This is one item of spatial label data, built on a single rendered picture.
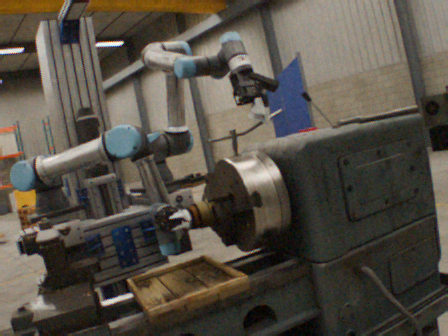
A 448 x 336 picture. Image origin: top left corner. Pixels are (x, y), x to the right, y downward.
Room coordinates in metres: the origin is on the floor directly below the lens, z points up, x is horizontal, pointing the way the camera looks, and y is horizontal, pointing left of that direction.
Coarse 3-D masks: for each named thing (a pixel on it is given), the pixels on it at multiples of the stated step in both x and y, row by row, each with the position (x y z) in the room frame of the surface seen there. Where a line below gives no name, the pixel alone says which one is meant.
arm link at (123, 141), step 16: (128, 128) 1.42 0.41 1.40; (96, 144) 1.44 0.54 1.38; (112, 144) 1.40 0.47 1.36; (128, 144) 1.41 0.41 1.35; (144, 144) 1.52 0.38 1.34; (32, 160) 1.43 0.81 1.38; (48, 160) 1.44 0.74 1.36; (64, 160) 1.43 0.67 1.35; (80, 160) 1.43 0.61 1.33; (96, 160) 1.45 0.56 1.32; (112, 160) 1.45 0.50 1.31; (16, 176) 1.41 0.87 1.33; (32, 176) 1.40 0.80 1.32; (48, 176) 1.44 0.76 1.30
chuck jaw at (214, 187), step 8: (208, 176) 1.36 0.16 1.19; (216, 176) 1.36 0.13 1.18; (208, 184) 1.33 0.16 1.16; (216, 184) 1.34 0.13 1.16; (208, 192) 1.31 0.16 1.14; (216, 192) 1.32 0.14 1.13; (224, 192) 1.33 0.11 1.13; (208, 200) 1.29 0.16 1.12; (216, 200) 1.31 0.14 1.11; (224, 200) 1.33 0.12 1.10
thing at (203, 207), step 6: (198, 204) 1.25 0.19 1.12; (204, 204) 1.25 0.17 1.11; (210, 204) 1.27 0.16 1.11; (186, 210) 1.25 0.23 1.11; (192, 210) 1.23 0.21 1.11; (198, 210) 1.24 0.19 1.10; (204, 210) 1.24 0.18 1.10; (210, 210) 1.24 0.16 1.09; (192, 216) 1.22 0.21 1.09; (198, 216) 1.23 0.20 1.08; (204, 216) 1.23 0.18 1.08; (210, 216) 1.24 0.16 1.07; (192, 222) 1.22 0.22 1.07; (198, 222) 1.23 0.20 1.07; (204, 222) 1.23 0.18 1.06; (210, 222) 1.24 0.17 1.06; (192, 228) 1.24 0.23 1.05; (198, 228) 1.24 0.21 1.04; (204, 228) 1.26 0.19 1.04
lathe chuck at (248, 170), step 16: (224, 160) 1.30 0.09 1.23; (240, 160) 1.27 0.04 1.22; (256, 160) 1.27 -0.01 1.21; (224, 176) 1.33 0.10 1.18; (240, 176) 1.21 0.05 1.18; (256, 176) 1.22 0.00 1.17; (240, 192) 1.24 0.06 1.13; (256, 192) 1.20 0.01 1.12; (272, 192) 1.21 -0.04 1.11; (256, 208) 1.18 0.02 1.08; (272, 208) 1.20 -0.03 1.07; (240, 224) 1.29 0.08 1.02; (256, 224) 1.18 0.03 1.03; (272, 224) 1.21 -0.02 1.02; (240, 240) 1.31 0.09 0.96; (256, 240) 1.21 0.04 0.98; (272, 240) 1.26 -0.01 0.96
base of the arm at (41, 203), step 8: (40, 192) 1.55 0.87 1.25; (48, 192) 1.55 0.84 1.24; (56, 192) 1.57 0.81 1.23; (64, 192) 1.63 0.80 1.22; (40, 200) 1.55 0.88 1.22; (48, 200) 1.54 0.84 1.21; (56, 200) 1.56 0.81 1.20; (64, 200) 1.60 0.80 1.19; (40, 208) 1.54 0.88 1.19; (48, 208) 1.53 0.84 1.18; (56, 208) 1.55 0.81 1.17
